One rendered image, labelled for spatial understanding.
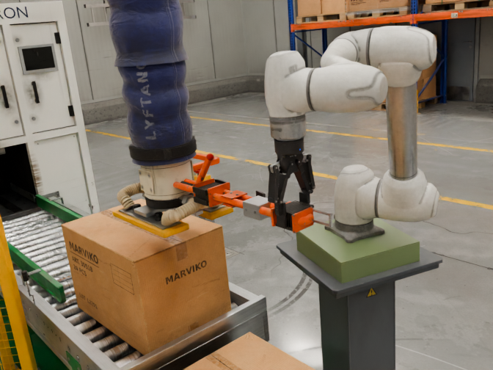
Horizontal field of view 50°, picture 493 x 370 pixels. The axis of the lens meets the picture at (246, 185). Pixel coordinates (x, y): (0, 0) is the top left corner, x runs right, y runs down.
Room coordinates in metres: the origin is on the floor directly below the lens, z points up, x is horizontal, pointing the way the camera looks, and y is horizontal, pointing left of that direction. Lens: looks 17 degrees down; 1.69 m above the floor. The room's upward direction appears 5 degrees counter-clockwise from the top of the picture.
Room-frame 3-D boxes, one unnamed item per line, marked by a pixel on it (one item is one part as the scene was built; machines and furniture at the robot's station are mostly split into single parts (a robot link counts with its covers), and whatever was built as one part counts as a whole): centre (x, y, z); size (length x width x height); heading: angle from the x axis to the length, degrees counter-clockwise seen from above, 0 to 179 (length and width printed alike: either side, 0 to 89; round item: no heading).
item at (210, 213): (1.81, 0.20, 1.10); 0.34 x 0.10 x 0.05; 40
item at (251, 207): (1.40, -0.03, 1.19); 0.07 x 0.07 x 0.04; 40
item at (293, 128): (1.30, -0.12, 1.44); 0.09 x 0.09 x 0.06
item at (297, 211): (1.29, -0.11, 1.20); 0.08 x 0.07 x 0.05; 40
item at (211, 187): (1.56, 0.11, 1.20); 0.10 x 0.08 x 0.06; 130
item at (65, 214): (3.08, 1.00, 0.60); 1.60 x 0.10 x 0.09; 39
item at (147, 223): (1.69, 0.34, 1.10); 0.34 x 0.10 x 0.05; 40
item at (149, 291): (2.01, 0.45, 0.75); 0.60 x 0.40 x 0.40; 41
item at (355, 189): (1.98, -0.44, 1.01); 0.18 x 0.16 x 0.22; 62
